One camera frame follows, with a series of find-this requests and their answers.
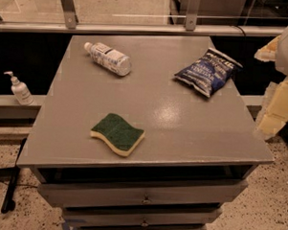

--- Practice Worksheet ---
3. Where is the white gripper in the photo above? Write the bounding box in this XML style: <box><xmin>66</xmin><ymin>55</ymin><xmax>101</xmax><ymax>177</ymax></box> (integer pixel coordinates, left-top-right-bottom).
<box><xmin>254</xmin><ymin>26</ymin><xmax>288</xmax><ymax>139</ymax></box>

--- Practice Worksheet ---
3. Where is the clear plastic water bottle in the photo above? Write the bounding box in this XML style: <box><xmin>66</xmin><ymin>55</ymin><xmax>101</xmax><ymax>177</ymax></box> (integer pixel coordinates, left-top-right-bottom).
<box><xmin>83</xmin><ymin>42</ymin><xmax>131</xmax><ymax>77</ymax></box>

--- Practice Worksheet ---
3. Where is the white pump dispenser bottle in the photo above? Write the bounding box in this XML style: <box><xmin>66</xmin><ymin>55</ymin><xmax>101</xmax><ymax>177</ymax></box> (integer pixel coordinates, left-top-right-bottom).
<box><xmin>5</xmin><ymin>71</ymin><xmax>33</xmax><ymax>105</ymax></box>

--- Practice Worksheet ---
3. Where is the blue vinegar chips bag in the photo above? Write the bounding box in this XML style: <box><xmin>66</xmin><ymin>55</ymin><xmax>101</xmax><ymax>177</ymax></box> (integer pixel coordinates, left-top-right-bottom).
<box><xmin>174</xmin><ymin>48</ymin><xmax>243</xmax><ymax>98</ymax></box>

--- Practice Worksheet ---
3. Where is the grey drawer cabinet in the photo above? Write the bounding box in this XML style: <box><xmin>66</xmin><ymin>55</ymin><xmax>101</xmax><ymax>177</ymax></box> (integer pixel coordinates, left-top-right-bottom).
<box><xmin>18</xmin><ymin>35</ymin><xmax>274</xmax><ymax>230</ymax></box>

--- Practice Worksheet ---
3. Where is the green yellow sponge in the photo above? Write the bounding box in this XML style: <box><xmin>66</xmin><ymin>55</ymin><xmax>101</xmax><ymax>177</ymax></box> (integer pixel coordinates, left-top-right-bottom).
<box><xmin>90</xmin><ymin>113</ymin><xmax>145</xmax><ymax>157</ymax></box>

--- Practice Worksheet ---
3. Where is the black stand leg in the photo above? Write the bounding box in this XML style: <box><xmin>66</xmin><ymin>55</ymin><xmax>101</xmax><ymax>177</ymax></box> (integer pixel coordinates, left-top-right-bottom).
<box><xmin>0</xmin><ymin>137</ymin><xmax>28</xmax><ymax>216</ymax></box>

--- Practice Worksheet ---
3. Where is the metal window rail frame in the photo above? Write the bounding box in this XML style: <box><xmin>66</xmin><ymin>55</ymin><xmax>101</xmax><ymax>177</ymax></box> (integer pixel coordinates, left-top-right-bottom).
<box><xmin>0</xmin><ymin>0</ymin><xmax>288</xmax><ymax>37</ymax></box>

